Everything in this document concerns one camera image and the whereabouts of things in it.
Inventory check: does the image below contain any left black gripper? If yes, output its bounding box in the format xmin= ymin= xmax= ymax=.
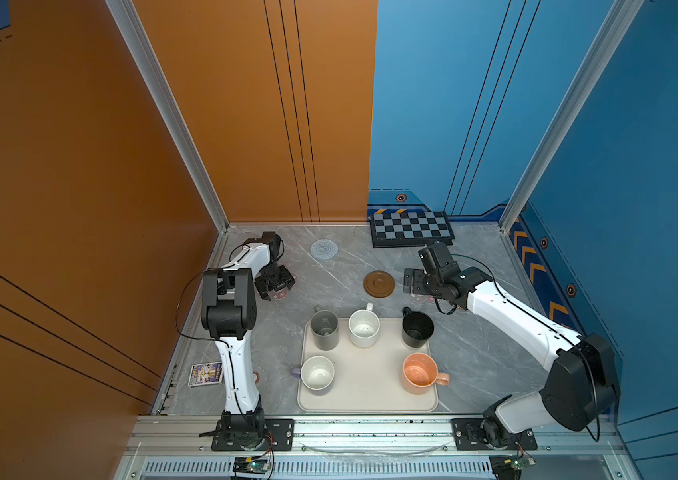
xmin=254 ymin=265 xmax=294 ymax=300

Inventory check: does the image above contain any grey woven round coaster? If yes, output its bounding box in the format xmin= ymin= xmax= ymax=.
xmin=309 ymin=238 xmax=339 ymax=261

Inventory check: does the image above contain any brown wooden round coaster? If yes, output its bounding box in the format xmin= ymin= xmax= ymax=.
xmin=363 ymin=270 xmax=396 ymax=298

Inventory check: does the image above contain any pink flower coaster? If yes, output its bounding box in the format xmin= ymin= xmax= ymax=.
xmin=269 ymin=288 xmax=290 ymax=301

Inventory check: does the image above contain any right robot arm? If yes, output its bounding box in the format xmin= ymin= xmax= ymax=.
xmin=404 ymin=267 xmax=621 ymax=450

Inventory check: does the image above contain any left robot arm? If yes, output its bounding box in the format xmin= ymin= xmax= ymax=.
xmin=201 ymin=231 xmax=295 ymax=441

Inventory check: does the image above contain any black mug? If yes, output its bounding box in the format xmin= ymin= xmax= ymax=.
xmin=402 ymin=307 xmax=435 ymax=349

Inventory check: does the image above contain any black chessboard box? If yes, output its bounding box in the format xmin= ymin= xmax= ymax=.
xmin=369 ymin=210 xmax=455 ymax=248

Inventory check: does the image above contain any grey mug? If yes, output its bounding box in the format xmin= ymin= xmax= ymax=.
xmin=310 ymin=306 xmax=339 ymax=351

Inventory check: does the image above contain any white speckled mug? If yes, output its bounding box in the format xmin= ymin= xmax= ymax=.
xmin=348 ymin=303 xmax=381 ymax=348

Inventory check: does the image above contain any orange mug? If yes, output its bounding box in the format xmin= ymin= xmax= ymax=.
xmin=401 ymin=352 xmax=451 ymax=395

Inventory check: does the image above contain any purple card box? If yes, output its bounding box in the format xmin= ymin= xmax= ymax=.
xmin=188 ymin=361 xmax=223 ymax=388

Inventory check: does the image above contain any cream serving tray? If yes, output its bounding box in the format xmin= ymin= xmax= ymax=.
xmin=297 ymin=318 xmax=438 ymax=414

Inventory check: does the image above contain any left circuit board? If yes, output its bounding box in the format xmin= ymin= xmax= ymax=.
xmin=231 ymin=456 xmax=274 ymax=479

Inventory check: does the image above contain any circuit board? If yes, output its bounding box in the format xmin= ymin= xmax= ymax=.
xmin=231 ymin=456 xmax=274 ymax=479
xmin=489 ymin=456 xmax=537 ymax=480

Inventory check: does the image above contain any right circuit board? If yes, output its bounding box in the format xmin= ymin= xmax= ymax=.
xmin=489 ymin=456 xmax=537 ymax=480

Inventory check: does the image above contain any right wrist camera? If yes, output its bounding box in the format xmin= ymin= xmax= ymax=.
xmin=418 ymin=241 xmax=461 ymax=278

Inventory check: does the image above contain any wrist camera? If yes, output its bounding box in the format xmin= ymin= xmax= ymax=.
xmin=261 ymin=231 xmax=285 ymax=262
xmin=418 ymin=241 xmax=461 ymax=278

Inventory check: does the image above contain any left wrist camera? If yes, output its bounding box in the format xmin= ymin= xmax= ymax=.
xmin=261 ymin=231 xmax=285 ymax=262

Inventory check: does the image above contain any white mug purple handle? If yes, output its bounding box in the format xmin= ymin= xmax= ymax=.
xmin=290 ymin=355 xmax=336 ymax=395

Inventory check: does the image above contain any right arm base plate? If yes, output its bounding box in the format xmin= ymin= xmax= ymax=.
xmin=450 ymin=417 xmax=538 ymax=451

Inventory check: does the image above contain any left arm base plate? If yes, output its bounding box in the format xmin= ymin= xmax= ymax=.
xmin=211 ymin=418 xmax=295 ymax=453

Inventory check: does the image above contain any aluminium front rail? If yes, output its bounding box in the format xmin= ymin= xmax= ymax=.
xmin=113 ymin=414 xmax=641 ymax=479

